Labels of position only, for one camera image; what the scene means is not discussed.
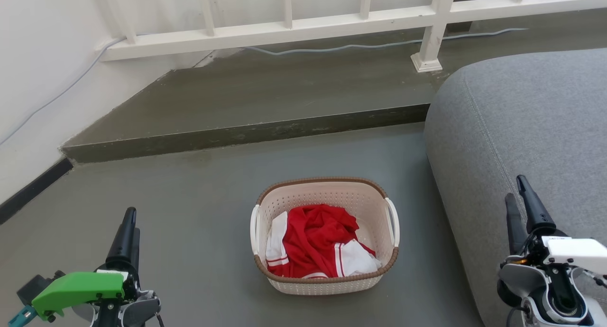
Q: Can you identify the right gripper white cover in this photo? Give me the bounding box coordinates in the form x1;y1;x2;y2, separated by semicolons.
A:
503;175;607;274

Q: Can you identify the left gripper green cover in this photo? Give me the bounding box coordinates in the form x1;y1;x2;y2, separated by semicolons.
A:
17;207;143;322

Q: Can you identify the beige perforated plastic laundry basket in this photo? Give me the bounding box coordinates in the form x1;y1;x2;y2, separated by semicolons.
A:
250;177;400;296

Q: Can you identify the grey fabric sofa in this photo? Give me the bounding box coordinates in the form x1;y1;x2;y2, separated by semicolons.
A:
423;48;607;327

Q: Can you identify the black baseboard strip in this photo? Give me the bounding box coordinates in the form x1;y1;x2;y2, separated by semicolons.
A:
0;157;74;225

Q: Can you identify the red and white garment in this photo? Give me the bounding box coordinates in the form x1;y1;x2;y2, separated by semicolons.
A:
266;204;382;279

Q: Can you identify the white wooden railing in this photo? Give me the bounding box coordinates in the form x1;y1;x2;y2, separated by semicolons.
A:
97;0;607;74

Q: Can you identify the teal cable connector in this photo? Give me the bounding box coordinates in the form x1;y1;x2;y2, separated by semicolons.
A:
7;306;37;327

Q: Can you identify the thin light grey cable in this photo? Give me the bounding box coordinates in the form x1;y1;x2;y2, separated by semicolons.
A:
0;27;528;146

